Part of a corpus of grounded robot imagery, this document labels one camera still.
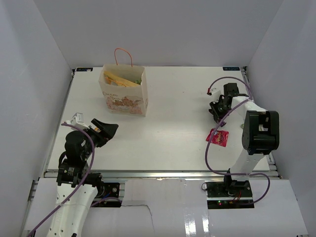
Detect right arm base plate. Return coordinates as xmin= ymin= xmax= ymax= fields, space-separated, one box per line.
xmin=201 ymin=182 xmax=254 ymax=210

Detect red candy packet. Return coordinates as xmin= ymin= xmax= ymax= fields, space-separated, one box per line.
xmin=211 ymin=130 xmax=229 ymax=147

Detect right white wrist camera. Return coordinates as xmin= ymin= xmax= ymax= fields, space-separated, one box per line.
xmin=207 ymin=88 xmax=221 ymax=103

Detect white paper gift bag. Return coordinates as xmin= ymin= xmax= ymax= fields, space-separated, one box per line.
xmin=99 ymin=48 xmax=148 ymax=117

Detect golden chips bag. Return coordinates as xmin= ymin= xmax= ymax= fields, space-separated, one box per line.
xmin=103 ymin=71 xmax=140 ymax=87

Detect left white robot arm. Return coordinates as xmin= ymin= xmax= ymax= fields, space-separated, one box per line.
xmin=47 ymin=116 xmax=119 ymax=237

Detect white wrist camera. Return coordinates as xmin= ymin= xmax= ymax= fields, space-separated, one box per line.
xmin=207 ymin=88 xmax=221 ymax=103
xmin=65 ymin=113 xmax=89 ymax=130

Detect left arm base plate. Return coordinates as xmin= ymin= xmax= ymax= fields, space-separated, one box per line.
xmin=91 ymin=183 xmax=121 ymax=208

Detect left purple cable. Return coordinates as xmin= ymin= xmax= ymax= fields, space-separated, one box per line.
xmin=26 ymin=122 xmax=96 ymax=237

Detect aluminium front rail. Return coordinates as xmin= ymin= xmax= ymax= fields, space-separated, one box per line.
xmin=43 ymin=170 xmax=279 ymax=179

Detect green snack packet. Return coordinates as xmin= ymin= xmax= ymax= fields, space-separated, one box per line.
xmin=135 ymin=79 xmax=142 ymax=85

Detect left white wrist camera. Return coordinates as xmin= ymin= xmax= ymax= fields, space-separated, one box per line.
xmin=65 ymin=113 xmax=89 ymax=130

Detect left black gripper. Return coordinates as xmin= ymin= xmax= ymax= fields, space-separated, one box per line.
xmin=81 ymin=118 xmax=119 ymax=159

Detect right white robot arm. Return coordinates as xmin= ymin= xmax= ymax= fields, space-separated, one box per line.
xmin=207 ymin=83 xmax=279 ymax=197

